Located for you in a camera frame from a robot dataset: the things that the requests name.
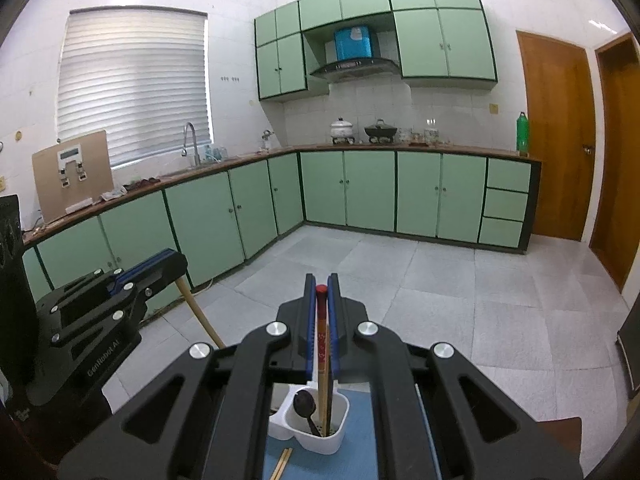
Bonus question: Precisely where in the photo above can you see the black plastic spoon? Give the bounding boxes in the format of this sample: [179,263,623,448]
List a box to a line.
[293,389,321,437]

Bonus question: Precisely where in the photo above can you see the red-tipped wooden chopstick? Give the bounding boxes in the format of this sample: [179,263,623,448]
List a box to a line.
[316,284,332,437]

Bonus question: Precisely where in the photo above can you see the green lower kitchen cabinets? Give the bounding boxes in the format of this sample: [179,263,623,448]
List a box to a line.
[23,146,541,297]

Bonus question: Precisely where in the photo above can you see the green kitchen cabinets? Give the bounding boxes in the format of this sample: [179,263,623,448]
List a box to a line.
[254,0,498,102]
[23,146,541,297]

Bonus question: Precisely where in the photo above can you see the green upper kitchen cabinets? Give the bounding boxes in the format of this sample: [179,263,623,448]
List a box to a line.
[254,0,498,102]

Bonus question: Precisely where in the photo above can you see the white two-compartment utensil holder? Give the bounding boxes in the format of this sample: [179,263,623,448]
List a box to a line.
[268,382,350,455]

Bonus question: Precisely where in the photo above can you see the blue table mat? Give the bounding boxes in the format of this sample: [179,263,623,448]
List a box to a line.
[260,382,378,479]

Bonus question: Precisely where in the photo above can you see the light bamboo chopstick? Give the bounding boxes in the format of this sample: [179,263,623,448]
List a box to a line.
[270,448,293,480]

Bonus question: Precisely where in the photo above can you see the chrome sink faucet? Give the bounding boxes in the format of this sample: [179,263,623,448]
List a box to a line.
[181,122,201,167]

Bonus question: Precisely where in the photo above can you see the brown cardboard board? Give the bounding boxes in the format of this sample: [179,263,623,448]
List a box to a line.
[32,130,114,223]

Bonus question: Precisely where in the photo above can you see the brown wooden stool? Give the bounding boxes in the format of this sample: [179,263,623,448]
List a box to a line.
[537,416,582,457]

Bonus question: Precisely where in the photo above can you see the small white kettle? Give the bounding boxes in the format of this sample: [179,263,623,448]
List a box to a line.
[262,129,274,151]

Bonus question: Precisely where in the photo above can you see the white window blind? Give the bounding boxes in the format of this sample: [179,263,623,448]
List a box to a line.
[55,6,213,166]

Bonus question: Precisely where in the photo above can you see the white cooking pot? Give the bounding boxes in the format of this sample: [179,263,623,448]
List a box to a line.
[330,117,355,144]

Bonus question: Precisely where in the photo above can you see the right wooden door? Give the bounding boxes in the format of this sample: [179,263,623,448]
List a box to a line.
[590,34,639,288]

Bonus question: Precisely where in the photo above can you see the wooden door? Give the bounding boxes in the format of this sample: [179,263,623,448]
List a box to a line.
[516,32,596,240]
[590,34,639,288]

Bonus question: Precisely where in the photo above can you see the black wok with lid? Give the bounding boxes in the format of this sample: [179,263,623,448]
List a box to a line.
[364,119,398,144]

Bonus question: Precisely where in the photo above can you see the glass cups on counter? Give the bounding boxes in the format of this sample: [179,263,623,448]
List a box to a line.
[398,128,442,145]

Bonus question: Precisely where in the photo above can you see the black range hood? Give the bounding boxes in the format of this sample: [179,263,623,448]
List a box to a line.
[311,58,400,84]

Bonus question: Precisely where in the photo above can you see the green bottle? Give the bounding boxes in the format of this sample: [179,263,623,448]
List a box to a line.
[516,112,529,155]

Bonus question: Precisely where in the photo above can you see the blue box on hood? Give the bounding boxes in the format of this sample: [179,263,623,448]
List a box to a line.
[334,26,378,61]

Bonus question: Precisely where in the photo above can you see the left wooden door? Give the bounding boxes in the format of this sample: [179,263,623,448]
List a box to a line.
[516,32,596,240]

